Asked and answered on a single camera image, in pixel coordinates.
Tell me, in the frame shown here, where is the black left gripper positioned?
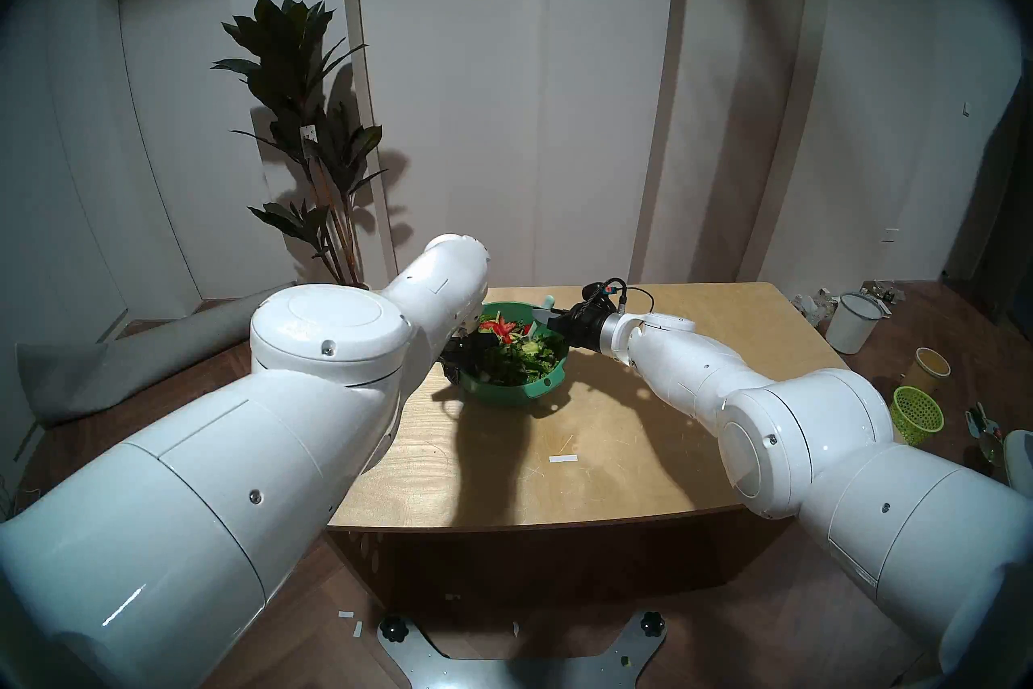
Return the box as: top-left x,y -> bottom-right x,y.
440,332 -> 491,384

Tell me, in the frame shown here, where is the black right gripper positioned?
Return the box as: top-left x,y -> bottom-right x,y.
534,280 -> 629,355

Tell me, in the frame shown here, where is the chopped lettuce tomato cucumber salad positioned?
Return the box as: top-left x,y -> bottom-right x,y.
472,314 -> 566,385

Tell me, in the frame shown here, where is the green salad bowl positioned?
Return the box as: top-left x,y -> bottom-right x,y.
456,302 -> 571,407

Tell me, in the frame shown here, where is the crumpled white trash pile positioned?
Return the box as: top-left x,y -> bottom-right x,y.
791,288 -> 840,329

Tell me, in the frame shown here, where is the white bucket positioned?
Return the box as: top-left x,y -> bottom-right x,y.
825,292 -> 886,356

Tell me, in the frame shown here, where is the rolled grey mat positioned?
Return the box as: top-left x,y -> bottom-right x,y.
16,284 -> 298,428

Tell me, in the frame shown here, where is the tall dark green potted plant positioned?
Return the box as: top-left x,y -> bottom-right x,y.
211,0 -> 388,291

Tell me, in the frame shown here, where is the tan paper cup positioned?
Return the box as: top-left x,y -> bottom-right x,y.
904,347 -> 951,394

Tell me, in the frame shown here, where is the green mesh basket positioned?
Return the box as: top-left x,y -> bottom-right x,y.
890,385 -> 945,448

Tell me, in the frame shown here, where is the white office chair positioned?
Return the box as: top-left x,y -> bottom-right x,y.
1003,429 -> 1033,490

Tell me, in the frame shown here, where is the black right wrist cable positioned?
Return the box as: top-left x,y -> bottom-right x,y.
601,280 -> 656,313

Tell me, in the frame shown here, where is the grey metal robot base plate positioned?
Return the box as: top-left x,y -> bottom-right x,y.
378,611 -> 667,689

